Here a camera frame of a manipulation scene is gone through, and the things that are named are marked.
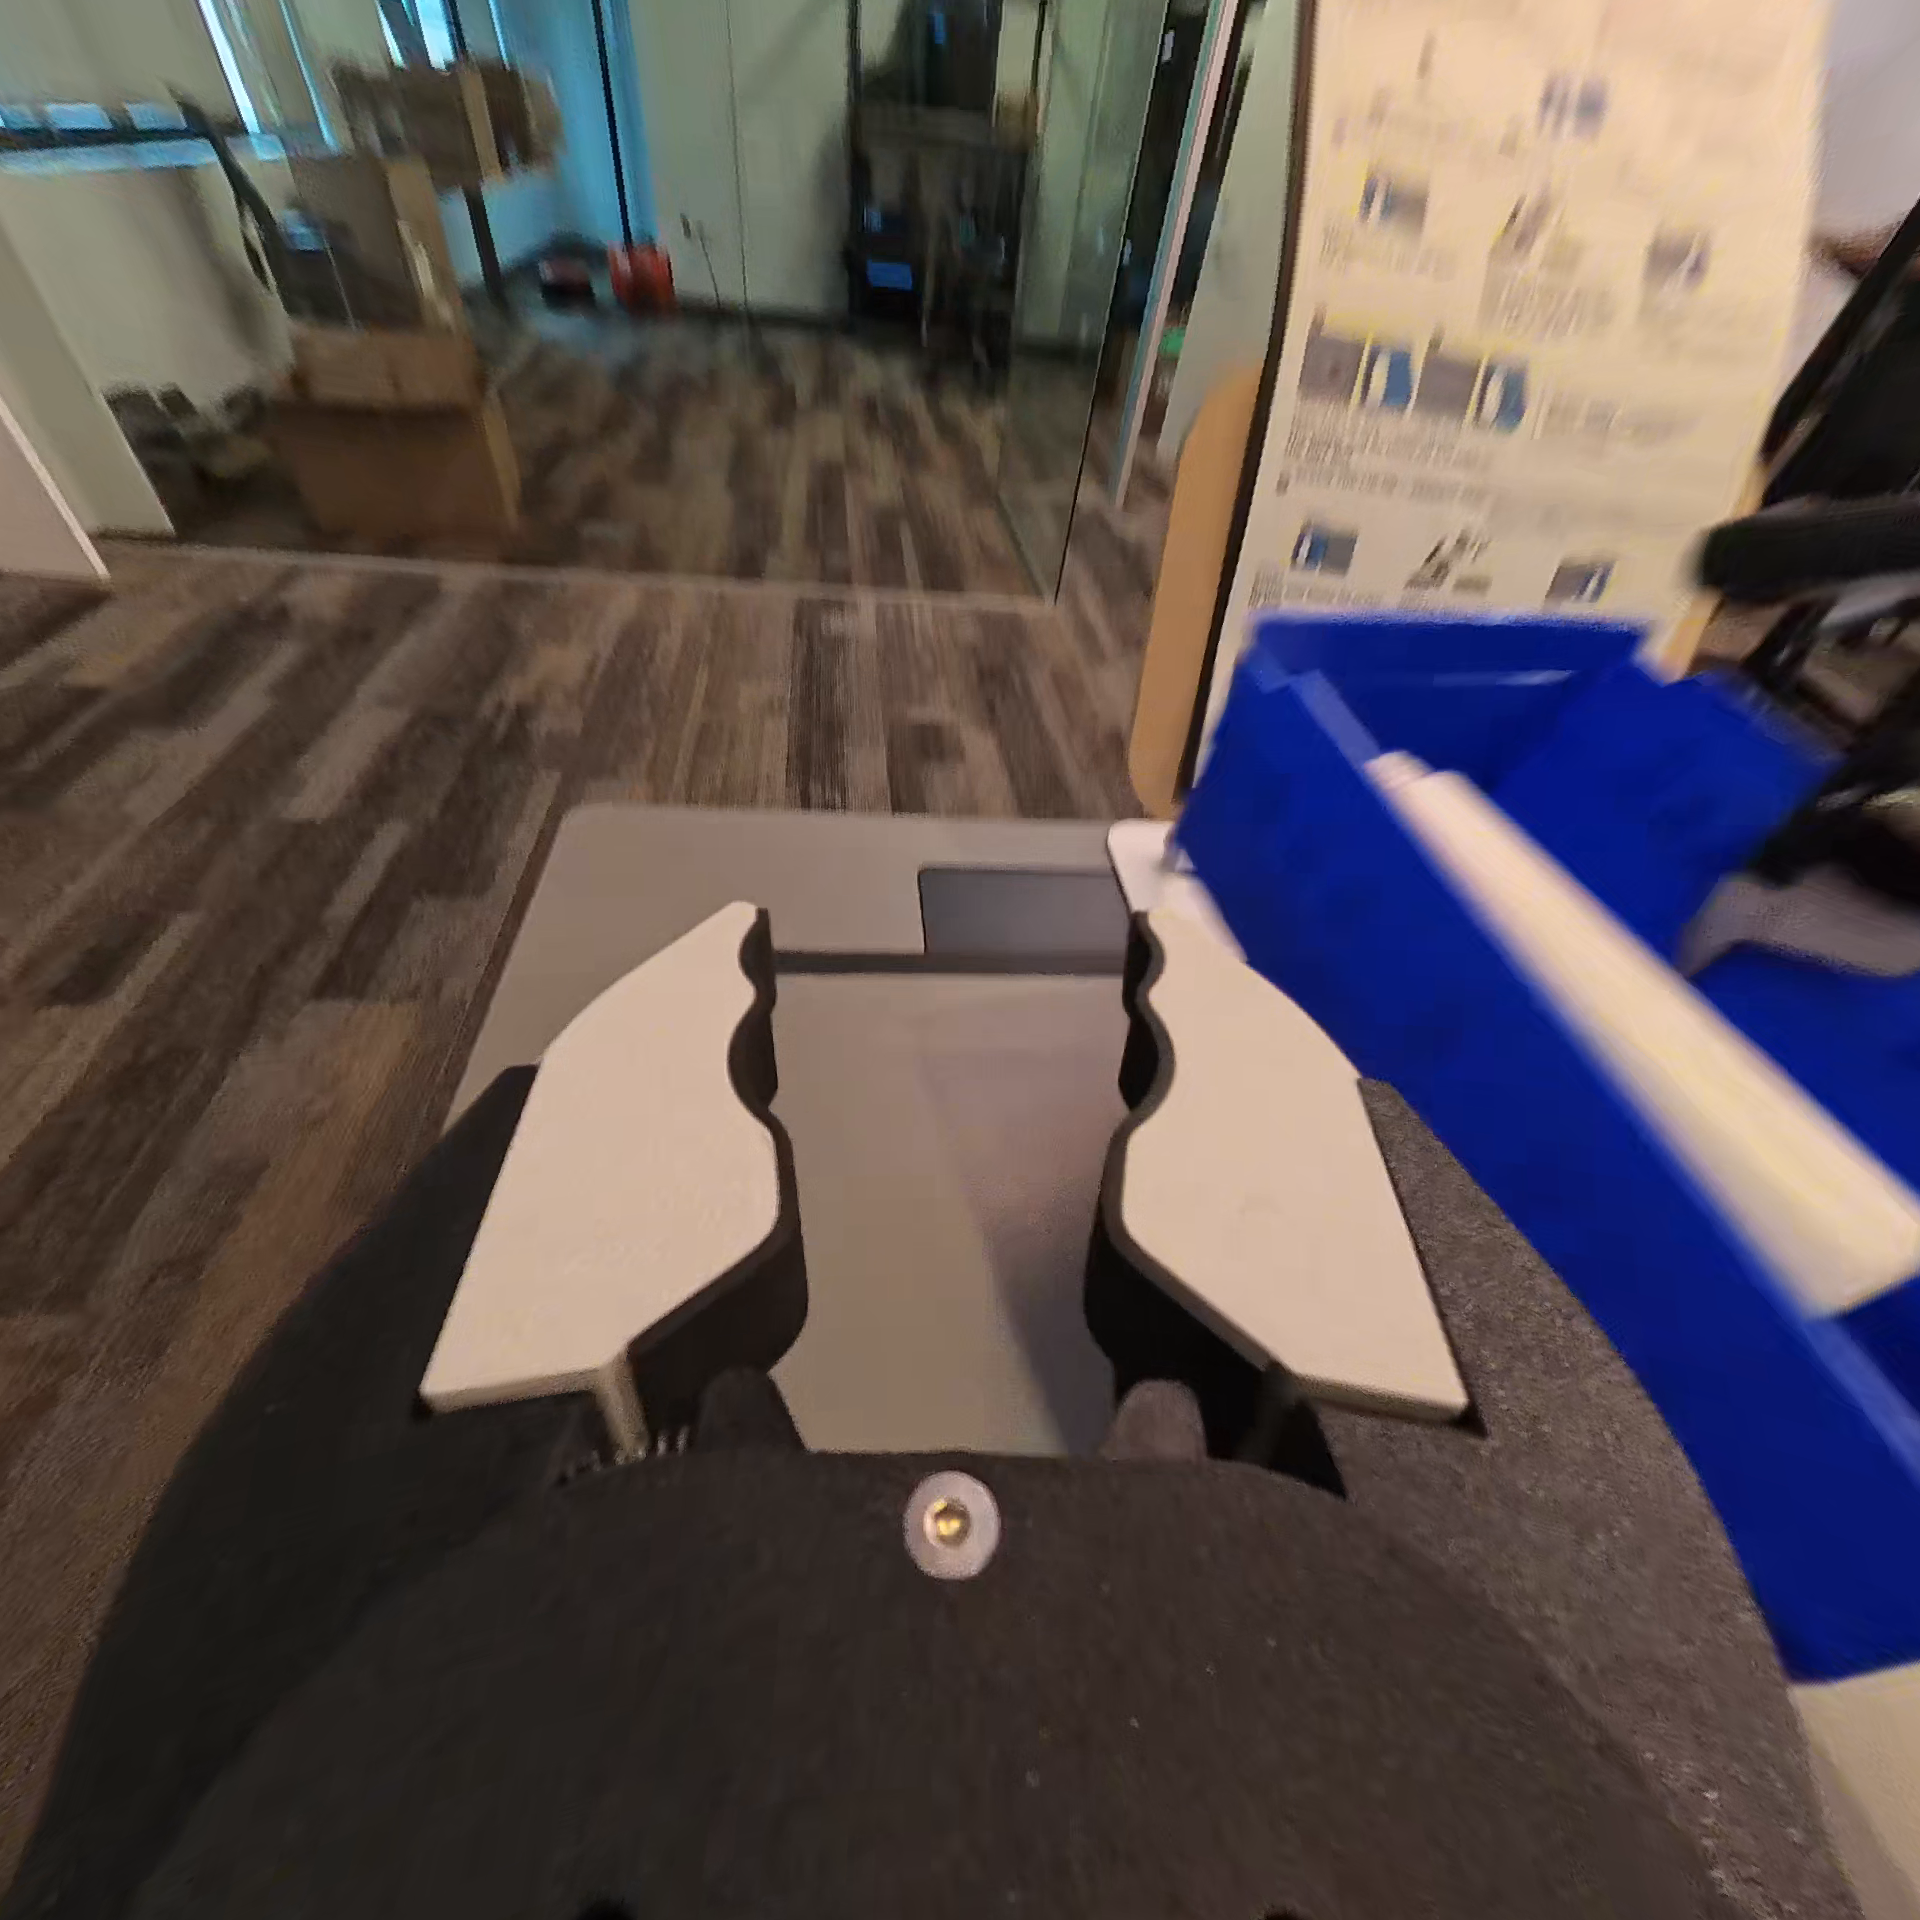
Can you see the white sign stand base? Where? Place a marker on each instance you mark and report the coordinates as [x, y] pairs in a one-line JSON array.
[[1154, 877]]

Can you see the small red container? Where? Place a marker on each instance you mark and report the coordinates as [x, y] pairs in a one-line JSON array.
[[640, 275]]

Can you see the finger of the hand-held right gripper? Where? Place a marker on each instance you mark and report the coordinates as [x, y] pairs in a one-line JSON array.
[[1739, 918]]

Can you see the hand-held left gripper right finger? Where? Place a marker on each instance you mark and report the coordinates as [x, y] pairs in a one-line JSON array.
[[1275, 1200]]

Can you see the instruction sheet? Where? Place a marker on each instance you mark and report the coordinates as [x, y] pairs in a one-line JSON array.
[[1546, 299]]

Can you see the dark equipment rack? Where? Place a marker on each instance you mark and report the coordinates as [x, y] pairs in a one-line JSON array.
[[936, 209]]

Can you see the white bottle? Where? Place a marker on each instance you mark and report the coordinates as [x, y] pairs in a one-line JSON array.
[[1650, 1021]]

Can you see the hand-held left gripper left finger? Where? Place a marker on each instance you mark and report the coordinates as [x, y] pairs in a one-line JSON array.
[[630, 1200]]

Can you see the blue plastic object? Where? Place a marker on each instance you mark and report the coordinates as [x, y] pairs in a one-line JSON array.
[[1423, 976]]

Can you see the stack of cardboard boxes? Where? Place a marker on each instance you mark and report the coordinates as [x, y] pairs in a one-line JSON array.
[[390, 422]]

